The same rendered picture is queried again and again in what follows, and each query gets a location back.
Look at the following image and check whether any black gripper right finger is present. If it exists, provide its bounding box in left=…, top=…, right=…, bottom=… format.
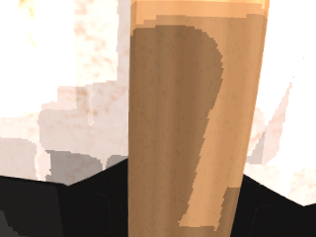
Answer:
left=230, top=173, right=316, bottom=237

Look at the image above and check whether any light brown wooden board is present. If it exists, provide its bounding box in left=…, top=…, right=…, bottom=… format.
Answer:
left=127, top=0, right=271, bottom=237

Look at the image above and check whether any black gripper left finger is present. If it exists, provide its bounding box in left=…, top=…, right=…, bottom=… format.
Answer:
left=0, top=158, right=128, bottom=237

